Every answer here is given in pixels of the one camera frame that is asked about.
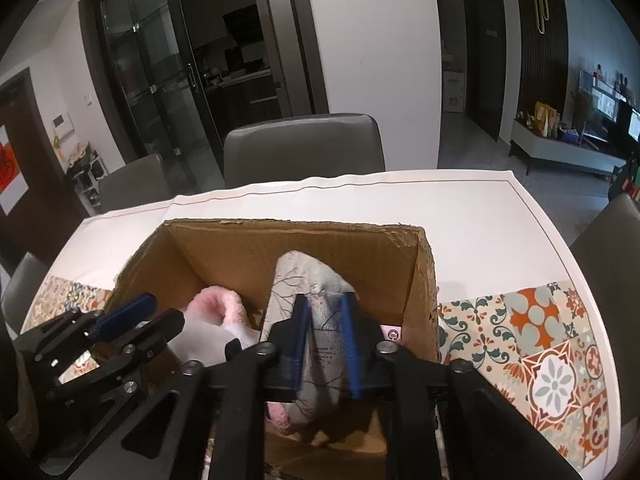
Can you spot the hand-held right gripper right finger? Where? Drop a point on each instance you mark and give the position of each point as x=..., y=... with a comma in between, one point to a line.
x=352, y=347

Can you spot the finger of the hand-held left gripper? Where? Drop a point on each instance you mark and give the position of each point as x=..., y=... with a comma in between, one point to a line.
x=160, y=327
x=125, y=310

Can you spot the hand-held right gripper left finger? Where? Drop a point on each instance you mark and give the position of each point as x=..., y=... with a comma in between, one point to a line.
x=300, y=345

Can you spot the pink fluffy cuff white sock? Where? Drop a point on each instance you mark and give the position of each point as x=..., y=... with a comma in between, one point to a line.
x=225, y=305

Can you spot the grey patterned sock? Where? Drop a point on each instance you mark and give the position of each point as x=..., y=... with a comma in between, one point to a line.
x=300, y=275

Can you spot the pink terry towel cloth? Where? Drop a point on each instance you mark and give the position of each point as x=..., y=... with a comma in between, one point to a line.
x=280, y=416

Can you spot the brown cardboard box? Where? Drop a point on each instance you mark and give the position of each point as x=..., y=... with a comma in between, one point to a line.
x=300, y=240

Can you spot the grey dining chair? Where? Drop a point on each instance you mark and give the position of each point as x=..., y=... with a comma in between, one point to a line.
x=610, y=250
x=22, y=290
x=132, y=185
x=300, y=150

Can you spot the small shoe rack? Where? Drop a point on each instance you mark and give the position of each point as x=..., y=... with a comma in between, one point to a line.
x=87, y=172

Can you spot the floral tile patterned tablecloth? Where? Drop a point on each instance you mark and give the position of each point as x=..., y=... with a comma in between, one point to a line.
x=475, y=220

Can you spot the red door poster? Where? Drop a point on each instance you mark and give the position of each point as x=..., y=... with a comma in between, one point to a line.
x=10, y=170

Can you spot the dark glass sliding door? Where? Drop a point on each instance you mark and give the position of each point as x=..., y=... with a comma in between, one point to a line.
x=165, y=85

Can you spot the white floor appliance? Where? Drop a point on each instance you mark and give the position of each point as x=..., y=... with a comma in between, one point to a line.
x=452, y=91

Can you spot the white television cabinet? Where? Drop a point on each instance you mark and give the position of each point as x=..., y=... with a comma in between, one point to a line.
x=560, y=147

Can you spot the yellow boxes on cabinet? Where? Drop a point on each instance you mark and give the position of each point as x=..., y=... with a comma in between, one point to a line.
x=546, y=120

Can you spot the dark wooden door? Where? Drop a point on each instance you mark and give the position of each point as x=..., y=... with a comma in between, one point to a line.
x=487, y=50

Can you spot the flat television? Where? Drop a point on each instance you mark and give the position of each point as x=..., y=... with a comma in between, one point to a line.
x=607, y=105

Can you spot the white wall intercom panel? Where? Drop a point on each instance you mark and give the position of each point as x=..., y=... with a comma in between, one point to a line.
x=63, y=126

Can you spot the gold wall ornament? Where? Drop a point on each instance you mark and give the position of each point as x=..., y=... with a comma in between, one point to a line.
x=541, y=7

